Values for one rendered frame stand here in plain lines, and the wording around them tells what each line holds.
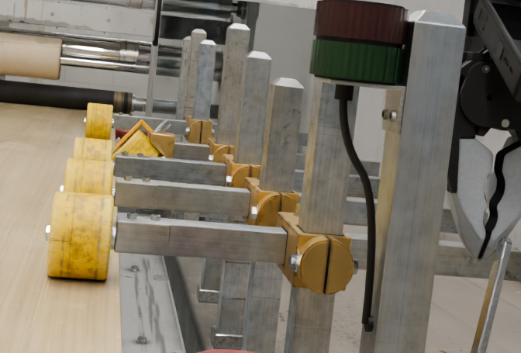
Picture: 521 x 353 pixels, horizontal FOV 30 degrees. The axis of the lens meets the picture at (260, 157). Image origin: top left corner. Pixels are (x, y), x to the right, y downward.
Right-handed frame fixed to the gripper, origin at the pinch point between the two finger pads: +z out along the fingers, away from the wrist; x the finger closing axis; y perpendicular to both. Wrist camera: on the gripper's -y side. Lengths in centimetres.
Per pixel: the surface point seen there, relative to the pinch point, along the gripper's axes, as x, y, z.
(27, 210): 37, 56, 10
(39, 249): 33.8, 34.4, 10.5
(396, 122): 9.9, -7.0, -8.7
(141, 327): 19, 103, 38
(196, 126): 9, 140, 5
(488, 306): 1.0, -4.6, 3.6
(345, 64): 14.0, -8.1, -12.0
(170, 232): 21.5, 21.9, 5.2
